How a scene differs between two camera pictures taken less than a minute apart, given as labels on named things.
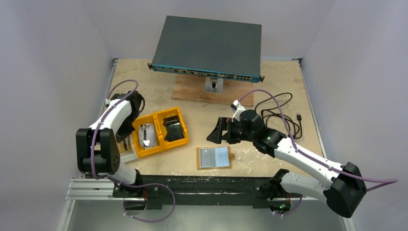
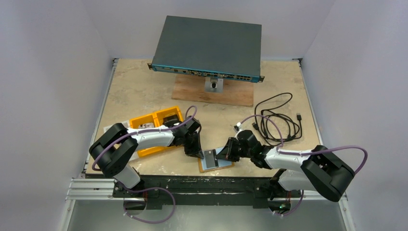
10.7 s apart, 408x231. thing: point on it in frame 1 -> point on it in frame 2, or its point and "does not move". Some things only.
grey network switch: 212,48 does not move
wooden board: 192,88 does not move
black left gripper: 122,133 -> 196,151
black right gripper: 227,130 -> 235,149
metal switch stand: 214,86 does not move
